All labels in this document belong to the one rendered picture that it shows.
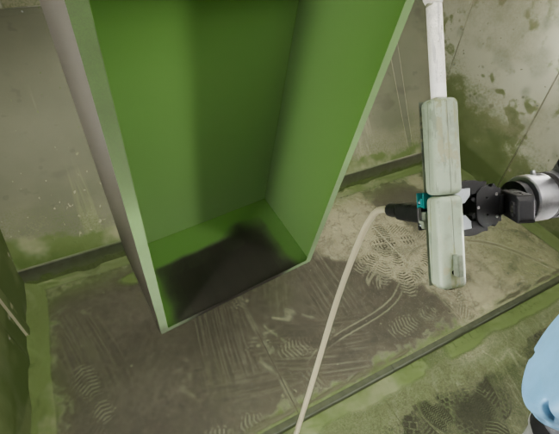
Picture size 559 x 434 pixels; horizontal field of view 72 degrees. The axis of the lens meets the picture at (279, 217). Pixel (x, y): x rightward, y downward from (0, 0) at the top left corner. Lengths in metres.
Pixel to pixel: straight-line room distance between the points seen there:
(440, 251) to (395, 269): 1.47
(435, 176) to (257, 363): 1.27
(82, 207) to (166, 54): 1.20
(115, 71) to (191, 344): 1.19
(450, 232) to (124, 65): 0.78
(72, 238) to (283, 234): 1.06
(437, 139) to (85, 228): 1.75
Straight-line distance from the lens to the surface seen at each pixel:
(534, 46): 2.60
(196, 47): 1.06
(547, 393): 0.33
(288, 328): 1.82
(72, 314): 2.05
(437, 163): 0.66
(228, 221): 1.57
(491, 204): 0.77
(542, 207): 0.83
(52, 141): 2.09
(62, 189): 2.08
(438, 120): 0.67
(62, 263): 2.14
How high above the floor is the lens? 1.60
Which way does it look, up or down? 43 degrees down
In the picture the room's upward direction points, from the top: 3 degrees clockwise
